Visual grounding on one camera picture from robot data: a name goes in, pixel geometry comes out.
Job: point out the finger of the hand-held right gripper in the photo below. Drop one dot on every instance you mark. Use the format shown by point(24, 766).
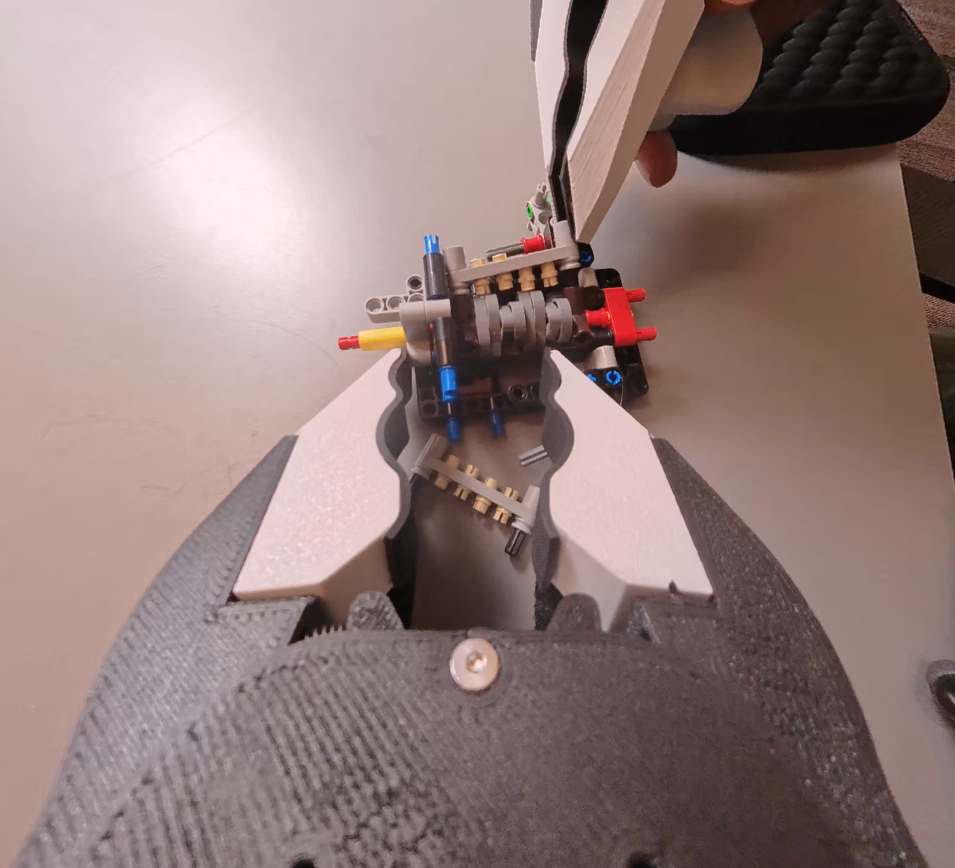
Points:
point(552, 25)
point(634, 77)

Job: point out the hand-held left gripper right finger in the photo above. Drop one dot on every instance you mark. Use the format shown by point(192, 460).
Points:
point(634, 510)

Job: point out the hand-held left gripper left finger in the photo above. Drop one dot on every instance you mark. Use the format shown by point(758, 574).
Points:
point(321, 510)

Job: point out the black chair armrest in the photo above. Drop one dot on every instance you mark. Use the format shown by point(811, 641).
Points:
point(843, 77)
point(941, 685)

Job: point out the grey lego beam frame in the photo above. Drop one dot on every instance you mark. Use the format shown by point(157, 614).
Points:
point(507, 269)
point(477, 486)

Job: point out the lego car chassis assembly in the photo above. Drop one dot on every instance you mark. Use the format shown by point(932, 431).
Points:
point(515, 323)

